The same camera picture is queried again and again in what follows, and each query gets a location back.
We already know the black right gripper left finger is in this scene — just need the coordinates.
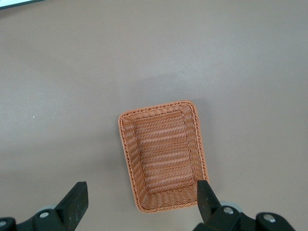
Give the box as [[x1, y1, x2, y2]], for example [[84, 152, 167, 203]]
[[0, 181, 89, 231]]

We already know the small brown wicker basket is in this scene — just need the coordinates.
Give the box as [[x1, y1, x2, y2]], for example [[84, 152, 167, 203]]
[[117, 100, 210, 214]]

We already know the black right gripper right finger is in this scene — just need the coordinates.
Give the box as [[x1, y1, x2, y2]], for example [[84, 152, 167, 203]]
[[194, 180, 295, 231]]

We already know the brown table cover mat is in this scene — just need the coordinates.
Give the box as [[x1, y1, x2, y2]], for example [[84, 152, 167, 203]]
[[0, 0, 308, 231]]

